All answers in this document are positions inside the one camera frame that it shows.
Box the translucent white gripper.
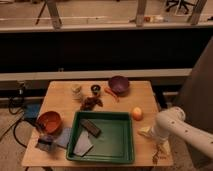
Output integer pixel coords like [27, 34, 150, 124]
[138, 127, 170, 155]

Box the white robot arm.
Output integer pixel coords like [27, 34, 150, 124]
[138, 106, 213, 159]

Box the grey robot base column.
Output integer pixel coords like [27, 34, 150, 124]
[176, 34, 213, 169]

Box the small metal cup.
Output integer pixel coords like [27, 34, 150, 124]
[91, 84, 101, 96]

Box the cream ceramic cup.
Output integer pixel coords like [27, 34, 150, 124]
[71, 84, 83, 100]

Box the orange apple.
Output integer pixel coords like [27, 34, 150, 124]
[131, 107, 143, 121]

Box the green plastic tray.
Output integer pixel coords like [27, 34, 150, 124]
[66, 111, 134, 164]

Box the purple bowl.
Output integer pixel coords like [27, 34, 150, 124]
[108, 76, 130, 94]

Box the dark brown block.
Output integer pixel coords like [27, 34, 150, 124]
[80, 119, 101, 137]

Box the grey sponge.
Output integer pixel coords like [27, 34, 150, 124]
[73, 130, 93, 156]

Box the brown dried leaf clump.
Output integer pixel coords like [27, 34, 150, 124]
[80, 97, 103, 111]

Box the blue cloth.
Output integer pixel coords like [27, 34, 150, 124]
[54, 127, 71, 149]

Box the orange bowl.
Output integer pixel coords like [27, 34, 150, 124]
[36, 111, 62, 134]

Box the dark scrub brush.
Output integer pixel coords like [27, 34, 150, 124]
[36, 135, 54, 152]

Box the blue box on floor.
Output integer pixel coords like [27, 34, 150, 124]
[24, 103, 41, 119]

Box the black office chair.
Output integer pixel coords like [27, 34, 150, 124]
[165, 0, 195, 14]

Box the black cable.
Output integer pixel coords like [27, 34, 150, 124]
[0, 87, 28, 149]

